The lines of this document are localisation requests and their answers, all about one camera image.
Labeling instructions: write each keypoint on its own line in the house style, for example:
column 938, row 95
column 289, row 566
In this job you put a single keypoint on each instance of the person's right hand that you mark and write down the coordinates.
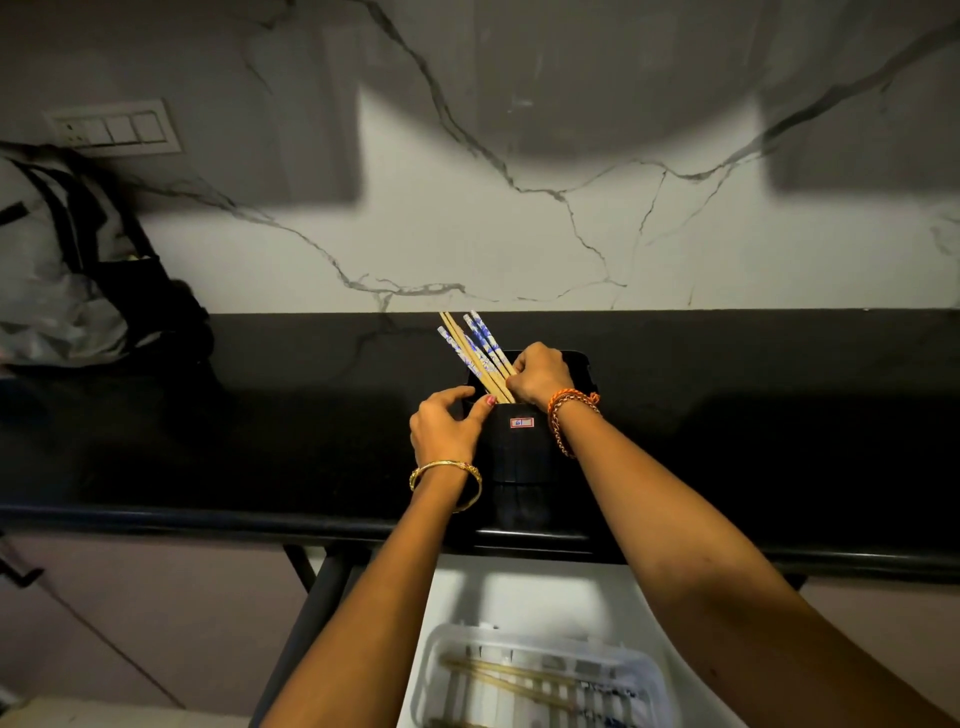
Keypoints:
column 544, row 379

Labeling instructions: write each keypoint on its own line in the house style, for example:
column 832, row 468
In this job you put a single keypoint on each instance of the person's left hand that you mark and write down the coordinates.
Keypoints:
column 439, row 431

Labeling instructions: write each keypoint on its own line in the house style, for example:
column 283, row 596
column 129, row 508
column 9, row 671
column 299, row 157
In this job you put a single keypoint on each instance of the person's left thumb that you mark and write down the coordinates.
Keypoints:
column 478, row 417

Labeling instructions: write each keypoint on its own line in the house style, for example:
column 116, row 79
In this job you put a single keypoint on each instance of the person's right fingers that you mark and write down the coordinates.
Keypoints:
column 525, row 366

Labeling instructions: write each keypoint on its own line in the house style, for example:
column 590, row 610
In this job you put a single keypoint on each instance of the blue patterned chopstick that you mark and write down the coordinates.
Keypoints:
column 510, row 688
column 484, row 343
column 491, row 339
column 517, row 673
column 454, row 349

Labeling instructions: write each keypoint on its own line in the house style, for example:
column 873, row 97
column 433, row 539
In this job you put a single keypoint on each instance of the plain wooden chopstick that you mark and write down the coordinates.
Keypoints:
column 480, row 358
column 469, row 352

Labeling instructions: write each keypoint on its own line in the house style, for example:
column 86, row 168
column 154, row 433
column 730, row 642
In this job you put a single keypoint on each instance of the black chopstick holder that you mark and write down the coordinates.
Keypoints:
column 525, row 454

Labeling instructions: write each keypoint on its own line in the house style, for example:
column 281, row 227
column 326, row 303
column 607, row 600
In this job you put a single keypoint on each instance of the person's left forearm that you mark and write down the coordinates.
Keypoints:
column 375, row 622

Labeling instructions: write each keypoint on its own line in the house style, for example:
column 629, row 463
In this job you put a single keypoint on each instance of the person's right forearm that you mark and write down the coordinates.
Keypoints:
column 697, row 570

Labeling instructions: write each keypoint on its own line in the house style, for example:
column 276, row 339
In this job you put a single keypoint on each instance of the gold bangle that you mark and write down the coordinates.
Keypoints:
column 447, row 466

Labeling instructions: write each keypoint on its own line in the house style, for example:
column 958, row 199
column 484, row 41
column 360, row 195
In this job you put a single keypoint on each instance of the white low table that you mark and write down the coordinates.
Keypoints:
column 547, row 596

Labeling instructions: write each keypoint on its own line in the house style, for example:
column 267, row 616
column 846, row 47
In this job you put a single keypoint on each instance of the black metal table brace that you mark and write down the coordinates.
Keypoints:
column 301, row 568

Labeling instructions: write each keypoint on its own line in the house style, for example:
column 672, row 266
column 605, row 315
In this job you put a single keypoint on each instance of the white plastic basket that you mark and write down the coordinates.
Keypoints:
column 442, row 675

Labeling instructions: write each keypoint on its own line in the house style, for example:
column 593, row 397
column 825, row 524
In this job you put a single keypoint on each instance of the black metal table leg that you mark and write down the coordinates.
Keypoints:
column 307, row 630

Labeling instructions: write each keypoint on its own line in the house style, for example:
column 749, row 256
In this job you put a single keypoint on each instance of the grey and black backpack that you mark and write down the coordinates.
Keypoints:
column 67, row 255

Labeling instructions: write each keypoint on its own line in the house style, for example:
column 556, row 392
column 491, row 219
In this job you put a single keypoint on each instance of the white wall switch panel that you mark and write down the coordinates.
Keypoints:
column 112, row 129

